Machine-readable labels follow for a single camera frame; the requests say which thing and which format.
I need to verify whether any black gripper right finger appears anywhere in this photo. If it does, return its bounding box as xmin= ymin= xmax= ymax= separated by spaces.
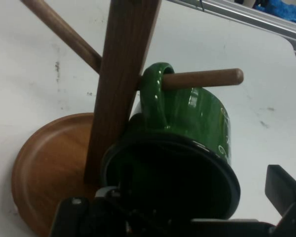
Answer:
xmin=264 ymin=163 xmax=296 ymax=237

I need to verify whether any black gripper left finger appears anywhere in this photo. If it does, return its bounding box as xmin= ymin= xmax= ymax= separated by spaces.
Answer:
xmin=50 ymin=181 xmax=193 ymax=237

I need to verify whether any green enamel mug white print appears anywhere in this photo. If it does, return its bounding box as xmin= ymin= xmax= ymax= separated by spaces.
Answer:
xmin=99 ymin=62 xmax=242 ymax=223

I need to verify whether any brown wooden mug tree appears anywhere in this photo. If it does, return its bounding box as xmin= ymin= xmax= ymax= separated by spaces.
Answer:
xmin=11 ymin=0 xmax=245 ymax=237

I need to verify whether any blue patterned cloth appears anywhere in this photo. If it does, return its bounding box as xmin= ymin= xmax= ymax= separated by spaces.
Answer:
xmin=251 ymin=0 xmax=296 ymax=26

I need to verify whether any long aluminium table rail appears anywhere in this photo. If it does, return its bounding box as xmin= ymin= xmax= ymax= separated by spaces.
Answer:
xmin=199 ymin=0 xmax=296 ymax=56

